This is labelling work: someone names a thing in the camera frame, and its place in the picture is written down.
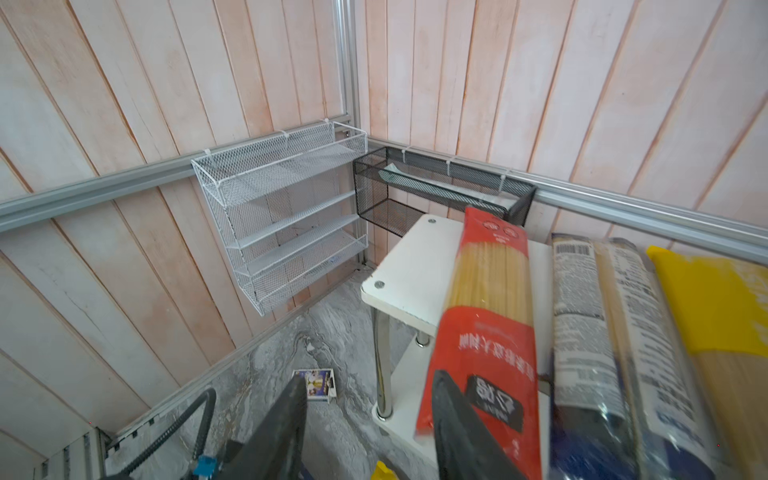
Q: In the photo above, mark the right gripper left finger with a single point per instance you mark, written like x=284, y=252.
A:
x=274, y=451

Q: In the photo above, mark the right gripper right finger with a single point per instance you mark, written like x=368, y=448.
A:
x=465, y=449

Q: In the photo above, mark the yellow Pastatime spaghetti bag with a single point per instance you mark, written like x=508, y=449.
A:
x=720, y=309
x=383, y=472

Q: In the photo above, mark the red spaghetti bag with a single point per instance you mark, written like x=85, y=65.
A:
x=486, y=341

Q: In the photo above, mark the clear blue spaghetti bag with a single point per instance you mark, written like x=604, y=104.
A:
x=625, y=404

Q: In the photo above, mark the white two-tier shelf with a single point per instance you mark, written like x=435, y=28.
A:
x=406, y=295

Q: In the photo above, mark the small card on floor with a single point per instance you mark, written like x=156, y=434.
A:
x=320, y=383

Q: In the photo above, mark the white wire mesh organizer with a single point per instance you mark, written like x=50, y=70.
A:
x=284, y=208

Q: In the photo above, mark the black wire mesh basket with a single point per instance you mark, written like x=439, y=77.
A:
x=394, y=188

